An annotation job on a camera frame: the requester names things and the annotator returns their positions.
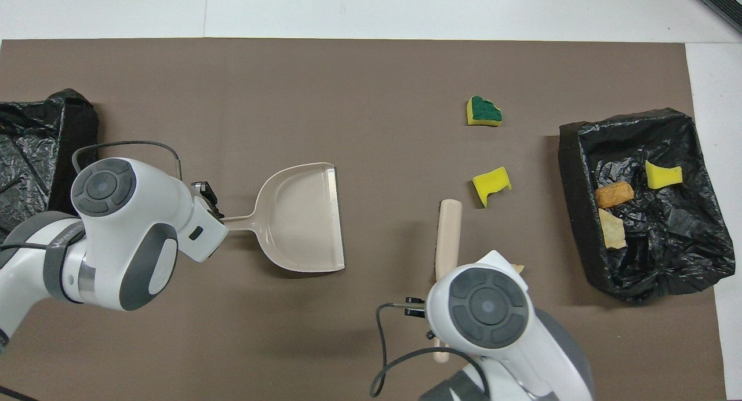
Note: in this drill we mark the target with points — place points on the large brown table mat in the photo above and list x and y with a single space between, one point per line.
348 99

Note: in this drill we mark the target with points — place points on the pale pointed chip piece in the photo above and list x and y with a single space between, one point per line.
517 268

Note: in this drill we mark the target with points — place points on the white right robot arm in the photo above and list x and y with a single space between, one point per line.
487 308

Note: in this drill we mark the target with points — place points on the beige plastic dustpan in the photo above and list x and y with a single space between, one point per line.
301 221

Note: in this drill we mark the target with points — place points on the black bag lined bin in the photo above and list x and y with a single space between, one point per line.
29 134
666 256

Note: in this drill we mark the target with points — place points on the dark ribbed device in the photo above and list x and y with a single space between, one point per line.
722 4

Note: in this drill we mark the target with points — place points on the orange striped croissant piece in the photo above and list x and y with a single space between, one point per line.
613 232

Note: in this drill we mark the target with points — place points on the brown bread shaped sponge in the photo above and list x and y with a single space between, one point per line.
614 194

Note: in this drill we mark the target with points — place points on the green topped yellow sponge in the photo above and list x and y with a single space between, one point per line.
483 111

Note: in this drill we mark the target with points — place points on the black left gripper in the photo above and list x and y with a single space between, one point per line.
204 189

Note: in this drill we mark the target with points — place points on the yellow sponge piece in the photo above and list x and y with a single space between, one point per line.
662 176
491 183

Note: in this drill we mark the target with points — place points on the beige hand brush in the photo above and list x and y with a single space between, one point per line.
449 233

